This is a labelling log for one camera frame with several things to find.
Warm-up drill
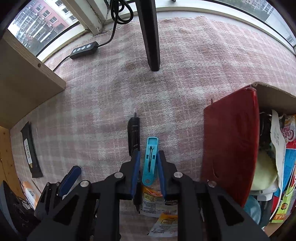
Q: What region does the orange white snack sachet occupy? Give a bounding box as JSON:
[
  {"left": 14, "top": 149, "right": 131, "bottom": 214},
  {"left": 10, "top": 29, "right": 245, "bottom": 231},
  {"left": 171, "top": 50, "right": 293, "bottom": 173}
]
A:
[{"left": 139, "top": 186, "right": 178, "bottom": 218}]

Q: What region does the coffee mate sachet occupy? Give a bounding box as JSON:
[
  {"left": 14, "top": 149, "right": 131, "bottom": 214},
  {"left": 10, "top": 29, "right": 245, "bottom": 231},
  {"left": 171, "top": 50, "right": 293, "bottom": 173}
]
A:
[{"left": 281, "top": 115, "right": 295, "bottom": 149}]

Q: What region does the pink plaid table cloth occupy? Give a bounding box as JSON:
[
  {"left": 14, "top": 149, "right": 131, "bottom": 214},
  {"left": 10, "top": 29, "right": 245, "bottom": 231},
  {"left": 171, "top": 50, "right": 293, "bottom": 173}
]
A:
[{"left": 9, "top": 15, "right": 296, "bottom": 241}]

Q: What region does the black tripod leg stand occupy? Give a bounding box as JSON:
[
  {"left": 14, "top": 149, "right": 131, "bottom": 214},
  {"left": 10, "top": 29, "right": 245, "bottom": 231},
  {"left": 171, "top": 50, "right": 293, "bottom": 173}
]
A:
[{"left": 135, "top": 0, "right": 161, "bottom": 72}]

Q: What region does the wooden shelf board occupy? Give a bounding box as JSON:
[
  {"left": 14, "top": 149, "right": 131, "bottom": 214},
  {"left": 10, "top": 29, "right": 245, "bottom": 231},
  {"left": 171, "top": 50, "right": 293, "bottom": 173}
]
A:
[{"left": 0, "top": 30, "right": 66, "bottom": 129}]

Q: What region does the white paper envelope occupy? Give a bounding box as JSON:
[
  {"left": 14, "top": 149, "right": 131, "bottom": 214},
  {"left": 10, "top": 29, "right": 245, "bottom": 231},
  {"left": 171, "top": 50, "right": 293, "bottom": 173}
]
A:
[{"left": 270, "top": 110, "right": 286, "bottom": 191}]

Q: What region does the red cardboard storage box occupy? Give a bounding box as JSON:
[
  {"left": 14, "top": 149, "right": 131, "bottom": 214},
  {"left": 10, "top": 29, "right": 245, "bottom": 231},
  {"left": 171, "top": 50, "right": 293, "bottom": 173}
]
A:
[{"left": 200, "top": 81, "right": 296, "bottom": 230}]

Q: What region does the light blue plastic clothespin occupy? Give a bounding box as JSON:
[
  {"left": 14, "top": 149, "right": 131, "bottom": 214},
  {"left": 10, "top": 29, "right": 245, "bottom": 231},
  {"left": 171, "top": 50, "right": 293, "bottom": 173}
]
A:
[{"left": 142, "top": 137, "right": 159, "bottom": 186}]

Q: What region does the black flat sachet packet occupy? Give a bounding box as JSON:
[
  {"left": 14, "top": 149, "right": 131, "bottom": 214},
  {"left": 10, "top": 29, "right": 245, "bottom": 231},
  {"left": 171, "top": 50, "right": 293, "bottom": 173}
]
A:
[{"left": 21, "top": 122, "right": 43, "bottom": 178}]

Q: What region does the black marker pen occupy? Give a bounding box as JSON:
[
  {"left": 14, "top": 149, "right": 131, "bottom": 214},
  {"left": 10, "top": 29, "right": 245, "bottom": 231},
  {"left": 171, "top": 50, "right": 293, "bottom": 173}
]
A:
[{"left": 127, "top": 108, "right": 140, "bottom": 156}]

